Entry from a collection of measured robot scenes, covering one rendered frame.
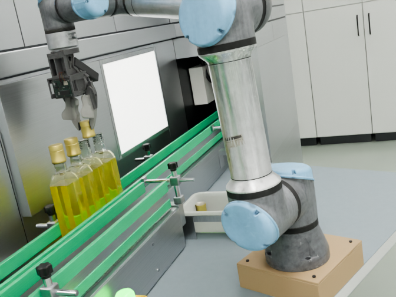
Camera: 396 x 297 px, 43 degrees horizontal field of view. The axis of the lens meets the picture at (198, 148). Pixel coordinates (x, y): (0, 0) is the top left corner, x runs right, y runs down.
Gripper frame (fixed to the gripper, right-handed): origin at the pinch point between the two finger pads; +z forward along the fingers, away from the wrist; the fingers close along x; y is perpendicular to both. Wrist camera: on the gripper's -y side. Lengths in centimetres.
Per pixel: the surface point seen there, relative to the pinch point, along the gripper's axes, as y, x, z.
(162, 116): -69, -13, 14
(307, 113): -374, -11, 84
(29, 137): 9.0, -11.7, 0.4
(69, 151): 10.3, 0.7, 4.5
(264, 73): -108, 22, 6
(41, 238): 23.7, -2.7, 21.8
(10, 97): 12.2, -11.6, -10.9
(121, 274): 21.8, 16.0, 31.4
